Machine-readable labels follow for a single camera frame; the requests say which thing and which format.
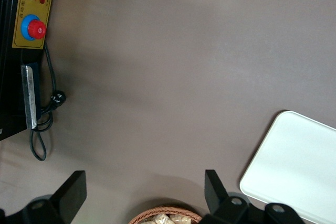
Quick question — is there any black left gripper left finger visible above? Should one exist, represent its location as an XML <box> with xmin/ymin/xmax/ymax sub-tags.
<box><xmin>0</xmin><ymin>170</ymin><xmax>88</xmax><ymax>224</ymax></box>

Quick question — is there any wicker basket with biscuits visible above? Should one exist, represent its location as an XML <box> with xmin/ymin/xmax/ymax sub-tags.
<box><xmin>128</xmin><ymin>206</ymin><xmax>203</xmax><ymax>224</ymax></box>

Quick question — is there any red emergency stop button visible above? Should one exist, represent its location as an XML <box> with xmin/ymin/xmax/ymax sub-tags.
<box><xmin>21</xmin><ymin>14</ymin><xmax>47</xmax><ymax>41</ymax></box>

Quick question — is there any silver metal bracket plate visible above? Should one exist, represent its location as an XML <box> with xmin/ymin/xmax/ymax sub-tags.
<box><xmin>20</xmin><ymin>64</ymin><xmax>38</xmax><ymax>130</ymax></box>

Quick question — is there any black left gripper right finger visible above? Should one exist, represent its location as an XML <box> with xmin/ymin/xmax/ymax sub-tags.
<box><xmin>201</xmin><ymin>169</ymin><xmax>305</xmax><ymax>224</ymax></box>

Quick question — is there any white rectangular plastic tray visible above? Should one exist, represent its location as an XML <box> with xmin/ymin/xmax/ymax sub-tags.
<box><xmin>239</xmin><ymin>110</ymin><xmax>336</xmax><ymax>224</ymax></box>

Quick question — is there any black power cable with plug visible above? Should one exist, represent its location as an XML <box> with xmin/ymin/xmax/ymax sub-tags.
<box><xmin>30</xmin><ymin>42</ymin><xmax>67</xmax><ymax>162</ymax></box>

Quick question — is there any black machine with yellow panel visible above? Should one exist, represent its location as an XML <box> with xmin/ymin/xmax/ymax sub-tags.
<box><xmin>0</xmin><ymin>0</ymin><xmax>57</xmax><ymax>141</ymax></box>

